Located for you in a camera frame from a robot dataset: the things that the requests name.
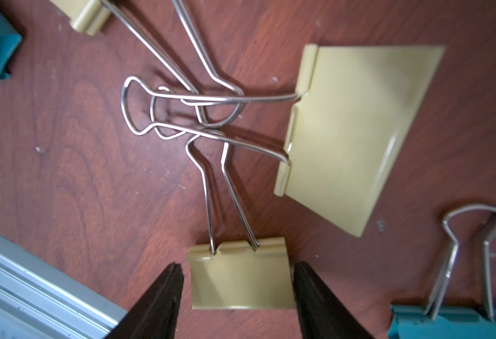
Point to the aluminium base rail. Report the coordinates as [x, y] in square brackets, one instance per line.
[39, 301]

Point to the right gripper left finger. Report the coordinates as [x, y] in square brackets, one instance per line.
[155, 314]

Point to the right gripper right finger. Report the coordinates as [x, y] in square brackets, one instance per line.
[321, 314]

